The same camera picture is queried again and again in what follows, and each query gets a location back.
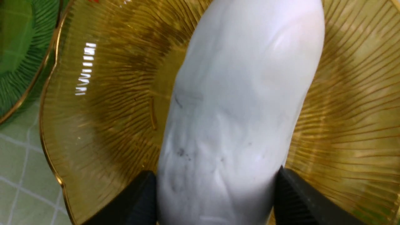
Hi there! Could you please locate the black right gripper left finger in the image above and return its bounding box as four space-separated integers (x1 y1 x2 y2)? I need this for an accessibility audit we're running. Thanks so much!
84 170 157 225

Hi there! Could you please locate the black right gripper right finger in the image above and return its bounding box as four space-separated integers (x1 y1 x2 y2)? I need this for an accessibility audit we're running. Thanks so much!
274 167 365 225

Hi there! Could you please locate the white toy radish with leaves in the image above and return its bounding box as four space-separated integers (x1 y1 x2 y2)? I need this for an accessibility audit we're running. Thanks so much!
156 0 325 225

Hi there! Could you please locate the green checkered tablecloth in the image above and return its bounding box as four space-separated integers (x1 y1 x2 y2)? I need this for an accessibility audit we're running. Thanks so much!
0 101 71 225

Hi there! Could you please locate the amber ribbed plastic bowl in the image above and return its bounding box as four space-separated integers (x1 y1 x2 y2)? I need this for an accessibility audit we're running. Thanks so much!
39 0 400 225

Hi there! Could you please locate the green ribbed plastic bowl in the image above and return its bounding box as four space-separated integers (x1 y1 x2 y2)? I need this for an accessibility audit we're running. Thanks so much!
0 0 68 124

